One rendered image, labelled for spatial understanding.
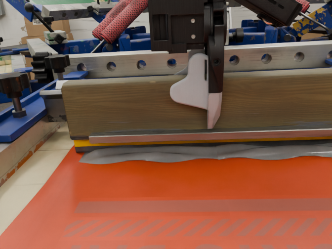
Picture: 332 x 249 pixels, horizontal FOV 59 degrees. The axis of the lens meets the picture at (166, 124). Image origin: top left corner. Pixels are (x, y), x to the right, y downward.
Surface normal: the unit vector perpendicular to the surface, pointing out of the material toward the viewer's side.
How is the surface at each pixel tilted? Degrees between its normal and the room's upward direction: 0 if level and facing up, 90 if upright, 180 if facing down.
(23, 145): 90
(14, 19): 90
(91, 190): 0
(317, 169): 0
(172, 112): 89
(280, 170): 0
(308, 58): 90
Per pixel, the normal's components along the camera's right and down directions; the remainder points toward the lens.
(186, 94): -0.07, 0.29
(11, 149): 1.00, -0.04
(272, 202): -0.06, -0.93
